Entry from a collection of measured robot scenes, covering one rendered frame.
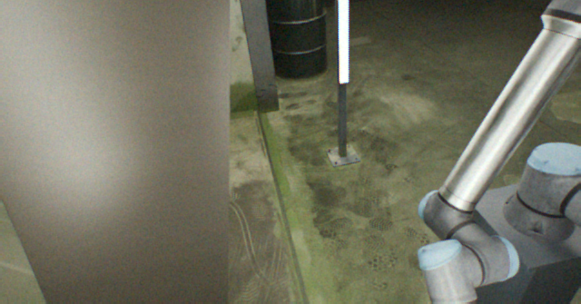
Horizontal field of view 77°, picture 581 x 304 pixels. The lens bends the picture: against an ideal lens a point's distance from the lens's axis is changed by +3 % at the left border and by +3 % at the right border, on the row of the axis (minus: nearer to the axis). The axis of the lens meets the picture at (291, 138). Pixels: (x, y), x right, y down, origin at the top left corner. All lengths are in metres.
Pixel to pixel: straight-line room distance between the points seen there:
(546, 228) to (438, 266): 0.60
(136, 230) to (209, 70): 0.35
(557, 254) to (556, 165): 0.29
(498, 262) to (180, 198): 0.67
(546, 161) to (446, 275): 0.55
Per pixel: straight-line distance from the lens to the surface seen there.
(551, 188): 1.26
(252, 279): 1.91
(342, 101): 2.29
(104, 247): 0.78
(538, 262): 1.33
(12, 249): 2.12
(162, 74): 0.57
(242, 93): 3.03
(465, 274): 0.85
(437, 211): 0.96
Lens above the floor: 1.62
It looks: 36 degrees down
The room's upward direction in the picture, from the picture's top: 7 degrees counter-clockwise
